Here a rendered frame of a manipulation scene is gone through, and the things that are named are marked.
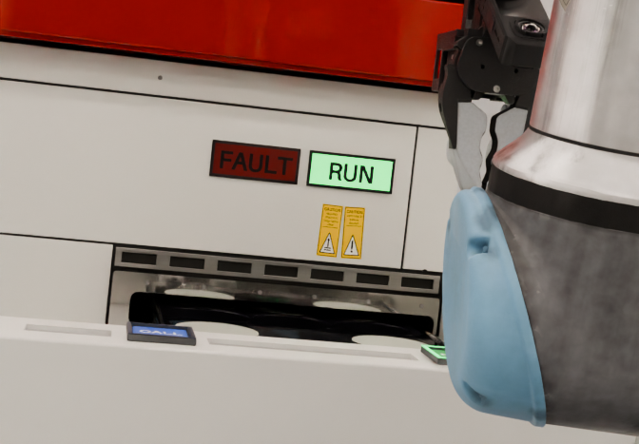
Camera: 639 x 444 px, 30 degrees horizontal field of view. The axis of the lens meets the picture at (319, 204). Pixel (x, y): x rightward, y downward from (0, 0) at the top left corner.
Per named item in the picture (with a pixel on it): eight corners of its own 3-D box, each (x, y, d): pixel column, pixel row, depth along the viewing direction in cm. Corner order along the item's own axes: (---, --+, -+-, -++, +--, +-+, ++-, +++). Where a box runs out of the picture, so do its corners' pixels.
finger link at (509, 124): (493, 207, 108) (506, 106, 108) (515, 212, 103) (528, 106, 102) (461, 203, 108) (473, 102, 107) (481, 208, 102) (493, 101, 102)
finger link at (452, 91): (483, 152, 104) (494, 52, 103) (490, 153, 102) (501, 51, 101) (431, 146, 103) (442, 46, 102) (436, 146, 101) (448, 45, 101)
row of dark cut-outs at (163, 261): (114, 264, 156) (116, 246, 156) (436, 293, 164) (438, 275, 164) (114, 265, 155) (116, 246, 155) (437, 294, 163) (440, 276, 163)
